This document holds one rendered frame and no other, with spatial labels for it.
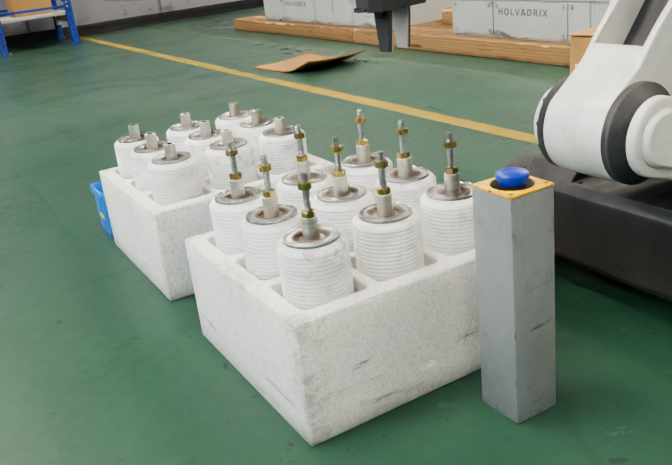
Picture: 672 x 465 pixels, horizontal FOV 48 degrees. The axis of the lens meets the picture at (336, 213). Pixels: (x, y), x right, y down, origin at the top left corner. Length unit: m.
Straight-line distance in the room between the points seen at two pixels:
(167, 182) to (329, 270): 0.56
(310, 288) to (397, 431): 0.22
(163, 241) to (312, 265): 0.53
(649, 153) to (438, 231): 0.30
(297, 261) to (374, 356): 0.17
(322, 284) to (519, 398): 0.29
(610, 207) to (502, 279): 0.35
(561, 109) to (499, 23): 2.57
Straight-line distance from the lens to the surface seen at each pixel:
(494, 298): 0.98
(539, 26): 3.51
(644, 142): 1.08
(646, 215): 1.23
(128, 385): 1.25
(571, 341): 1.23
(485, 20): 3.76
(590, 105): 1.11
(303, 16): 5.22
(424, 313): 1.05
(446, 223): 1.09
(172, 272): 1.47
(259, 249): 1.07
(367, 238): 1.03
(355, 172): 1.26
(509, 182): 0.93
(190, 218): 1.45
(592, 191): 1.29
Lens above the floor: 0.62
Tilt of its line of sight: 20 degrees down
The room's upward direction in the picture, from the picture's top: 7 degrees counter-clockwise
